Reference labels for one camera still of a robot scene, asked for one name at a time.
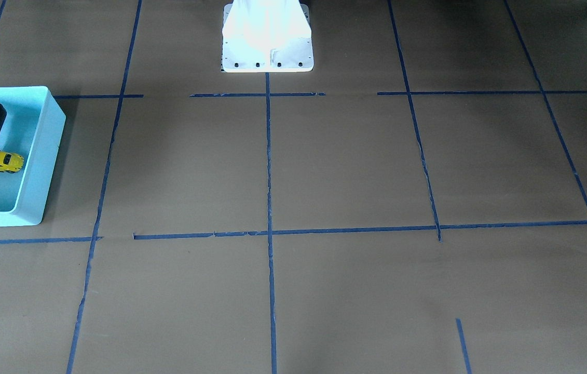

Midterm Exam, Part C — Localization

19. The light blue plastic bin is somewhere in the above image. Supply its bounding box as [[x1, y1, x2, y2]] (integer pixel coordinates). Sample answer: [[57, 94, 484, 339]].
[[0, 87, 66, 227]]

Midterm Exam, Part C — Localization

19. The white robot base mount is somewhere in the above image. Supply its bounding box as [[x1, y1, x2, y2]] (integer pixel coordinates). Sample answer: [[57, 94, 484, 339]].
[[221, 1, 315, 73]]

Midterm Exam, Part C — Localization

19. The yellow beetle toy car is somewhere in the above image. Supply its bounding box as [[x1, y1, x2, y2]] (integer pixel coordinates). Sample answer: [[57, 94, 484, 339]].
[[0, 151, 25, 173]]

